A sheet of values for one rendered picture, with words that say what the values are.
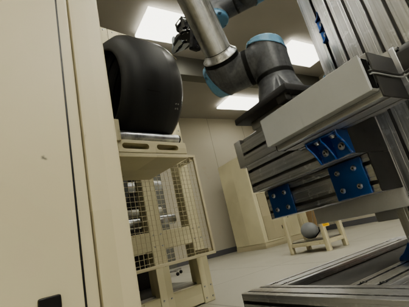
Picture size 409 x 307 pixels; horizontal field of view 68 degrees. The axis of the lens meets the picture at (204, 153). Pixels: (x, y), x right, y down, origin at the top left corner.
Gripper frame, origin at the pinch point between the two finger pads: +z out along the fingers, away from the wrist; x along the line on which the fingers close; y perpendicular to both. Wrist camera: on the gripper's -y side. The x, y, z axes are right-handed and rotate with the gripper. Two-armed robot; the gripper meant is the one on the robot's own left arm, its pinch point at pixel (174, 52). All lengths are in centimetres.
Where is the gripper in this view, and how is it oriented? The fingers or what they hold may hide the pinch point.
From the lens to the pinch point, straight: 145.7
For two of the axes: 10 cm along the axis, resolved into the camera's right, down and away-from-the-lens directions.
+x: -7.4, -0.2, -6.7
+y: -2.9, -8.9, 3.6
